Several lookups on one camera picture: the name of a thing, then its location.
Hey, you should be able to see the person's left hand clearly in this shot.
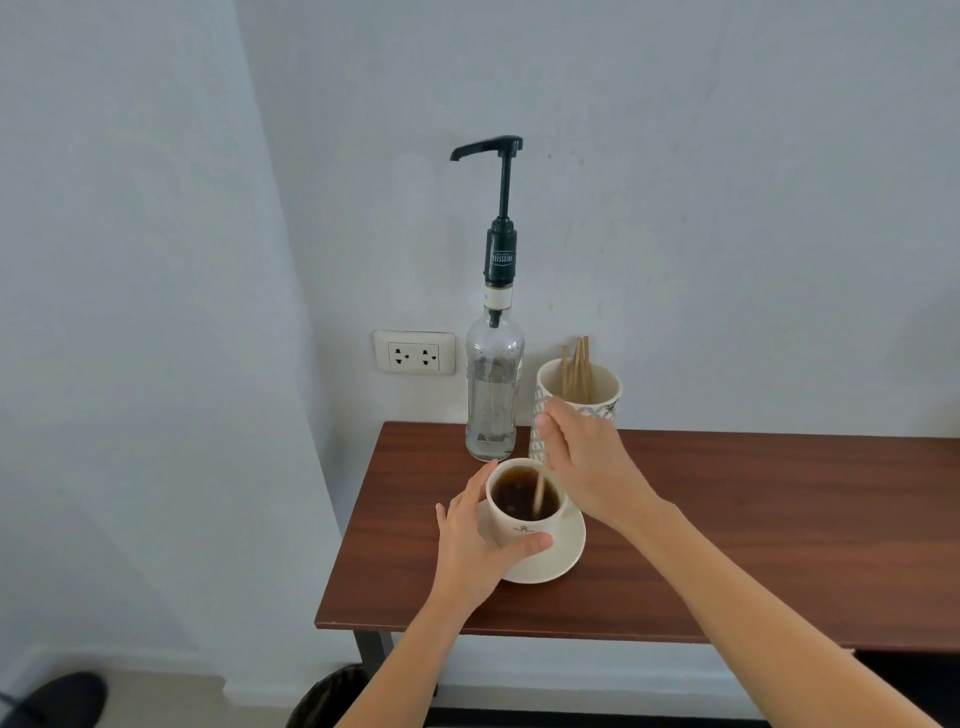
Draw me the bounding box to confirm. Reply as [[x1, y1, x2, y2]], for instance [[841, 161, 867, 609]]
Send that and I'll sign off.
[[430, 459, 555, 615]]

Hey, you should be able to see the person's right hand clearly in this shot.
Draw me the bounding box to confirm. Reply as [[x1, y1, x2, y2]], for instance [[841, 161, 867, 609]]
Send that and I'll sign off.
[[534, 396, 665, 535]]

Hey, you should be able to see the white coffee cup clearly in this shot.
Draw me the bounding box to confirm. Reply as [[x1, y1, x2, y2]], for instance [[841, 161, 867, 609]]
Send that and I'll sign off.
[[484, 457, 569, 549]]

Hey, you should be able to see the person's left forearm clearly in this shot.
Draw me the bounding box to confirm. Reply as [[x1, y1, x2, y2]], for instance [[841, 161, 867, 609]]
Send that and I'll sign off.
[[335, 586, 477, 728]]

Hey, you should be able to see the person's right forearm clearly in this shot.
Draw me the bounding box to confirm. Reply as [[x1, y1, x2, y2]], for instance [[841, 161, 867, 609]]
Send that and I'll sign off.
[[619, 501, 945, 728]]

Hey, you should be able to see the white saucer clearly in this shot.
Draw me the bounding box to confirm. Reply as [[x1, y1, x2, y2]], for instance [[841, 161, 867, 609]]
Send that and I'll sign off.
[[478, 498, 587, 585]]

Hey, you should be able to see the white patterned paper cup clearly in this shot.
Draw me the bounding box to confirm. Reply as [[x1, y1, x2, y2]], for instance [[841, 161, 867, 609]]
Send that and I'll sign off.
[[528, 357, 624, 462]]

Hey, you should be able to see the bundle of wooden stirrers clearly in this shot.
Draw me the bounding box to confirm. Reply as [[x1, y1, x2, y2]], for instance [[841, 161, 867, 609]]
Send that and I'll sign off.
[[561, 335, 594, 404]]

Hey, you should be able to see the clear glass syrup bottle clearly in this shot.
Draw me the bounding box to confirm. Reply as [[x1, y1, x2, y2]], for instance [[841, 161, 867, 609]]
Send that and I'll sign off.
[[465, 283, 526, 462]]

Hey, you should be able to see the black trash bin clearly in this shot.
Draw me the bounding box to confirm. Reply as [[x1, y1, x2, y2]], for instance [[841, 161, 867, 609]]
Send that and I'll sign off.
[[285, 663, 370, 728]]

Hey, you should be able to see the brown wooden table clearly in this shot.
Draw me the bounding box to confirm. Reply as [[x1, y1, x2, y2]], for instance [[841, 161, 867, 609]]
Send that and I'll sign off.
[[314, 420, 960, 691]]

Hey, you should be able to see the black bottle pump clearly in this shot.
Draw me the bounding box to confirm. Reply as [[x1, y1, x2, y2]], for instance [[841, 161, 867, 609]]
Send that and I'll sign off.
[[450, 135, 525, 328]]

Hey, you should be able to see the black shoe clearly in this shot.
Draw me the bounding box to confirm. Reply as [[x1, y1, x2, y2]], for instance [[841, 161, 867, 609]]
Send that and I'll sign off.
[[0, 671, 109, 728]]

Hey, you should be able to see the white wall power socket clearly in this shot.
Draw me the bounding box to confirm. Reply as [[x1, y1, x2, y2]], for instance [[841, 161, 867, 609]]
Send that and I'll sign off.
[[372, 330, 457, 377]]

